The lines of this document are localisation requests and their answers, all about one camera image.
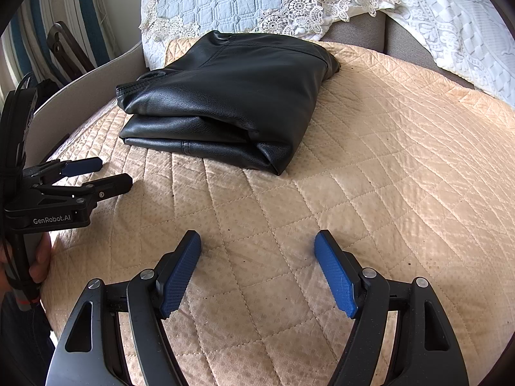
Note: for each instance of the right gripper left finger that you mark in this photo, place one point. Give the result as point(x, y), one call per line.
point(90, 349)

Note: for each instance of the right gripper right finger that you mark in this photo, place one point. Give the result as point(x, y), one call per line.
point(425, 349)

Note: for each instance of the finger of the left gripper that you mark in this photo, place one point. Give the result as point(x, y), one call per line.
point(102, 186)
point(50, 172)

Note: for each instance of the black leather jacket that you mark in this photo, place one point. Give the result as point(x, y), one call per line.
point(243, 99)

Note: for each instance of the left hand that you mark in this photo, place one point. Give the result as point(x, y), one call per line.
point(39, 268)

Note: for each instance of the beige bed side panel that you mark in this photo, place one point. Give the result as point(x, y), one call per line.
point(69, 108)

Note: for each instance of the blue jeans leg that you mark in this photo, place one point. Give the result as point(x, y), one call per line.
point(26, 346)

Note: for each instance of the cream lace embroidered sheet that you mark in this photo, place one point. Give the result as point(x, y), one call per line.
point(97, 137)

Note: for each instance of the beige quilted bedspread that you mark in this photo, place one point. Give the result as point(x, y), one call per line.
point(410, 172)

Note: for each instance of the striped curtain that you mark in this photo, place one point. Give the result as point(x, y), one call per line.
point(24, 45)

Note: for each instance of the blue quilted lace-trimmed cover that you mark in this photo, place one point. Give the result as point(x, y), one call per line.
point(162, 20)

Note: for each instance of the grey upholstered headboard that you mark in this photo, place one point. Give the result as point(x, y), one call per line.
point(382, 34)

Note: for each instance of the white embossed cover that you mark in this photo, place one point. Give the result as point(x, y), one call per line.
point(466, 37)

